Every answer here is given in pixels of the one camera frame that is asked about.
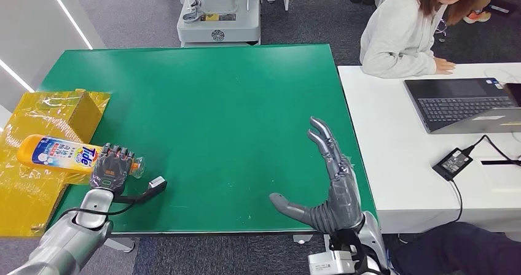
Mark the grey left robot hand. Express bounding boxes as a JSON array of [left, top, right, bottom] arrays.
[[89, 142, 137, 195]]

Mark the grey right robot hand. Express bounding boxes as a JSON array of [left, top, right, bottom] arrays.
[[268, 116, 364, 234]]

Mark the orange detergent bottle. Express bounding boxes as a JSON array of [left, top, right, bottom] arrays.
[[17, 134, 145, 180]]

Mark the white desk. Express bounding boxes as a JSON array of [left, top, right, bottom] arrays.
[[337, 63, 521, 235]]

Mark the yellow taped cardboard box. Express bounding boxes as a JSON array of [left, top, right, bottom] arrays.
[[0, 88, 112, 238]]

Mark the green table mat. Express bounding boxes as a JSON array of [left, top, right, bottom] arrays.
[[38, 44, 377, 235]]

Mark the black power adapter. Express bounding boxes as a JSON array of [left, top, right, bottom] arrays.
[[432, 147, 474, 182]]

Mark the person's leg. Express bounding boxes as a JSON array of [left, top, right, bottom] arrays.
[[388, 222, 521, 275]]

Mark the dark grey laptop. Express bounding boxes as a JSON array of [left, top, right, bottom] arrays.
[[404, 77, 521, 135]]

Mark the person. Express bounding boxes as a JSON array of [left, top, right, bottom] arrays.
[[463, 0, 503, 25], [360, 0, 492, 79]]

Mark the person's hand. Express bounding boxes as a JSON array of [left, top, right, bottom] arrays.
[[433, 57, 456, 76]]

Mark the white machine base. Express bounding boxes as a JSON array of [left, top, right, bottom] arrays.
[[176, 0, 262, 47]]

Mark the black floor object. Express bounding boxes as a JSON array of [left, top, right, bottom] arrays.
[[486, 0, 515, 18]]

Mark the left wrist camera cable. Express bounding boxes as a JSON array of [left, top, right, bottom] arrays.
[[58, 201, 135, 221]]

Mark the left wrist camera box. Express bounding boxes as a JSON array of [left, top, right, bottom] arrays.
[[114, 176, 168, 205]]

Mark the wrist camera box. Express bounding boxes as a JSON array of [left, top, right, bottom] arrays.
[[114, 176, 168, 205], [308, 250, 359, 275]]

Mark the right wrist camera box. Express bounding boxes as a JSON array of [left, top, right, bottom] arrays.
[[308, 250, 359, 275]]

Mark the thin black mains cable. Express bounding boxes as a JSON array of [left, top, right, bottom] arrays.
[[447, 179, 464, 224]]

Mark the thick black adapter cable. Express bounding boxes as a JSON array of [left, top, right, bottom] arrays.
[[464, 134, 521, 162]]

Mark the white cable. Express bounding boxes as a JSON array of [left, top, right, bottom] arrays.
[[484, 69, 521, 84]]

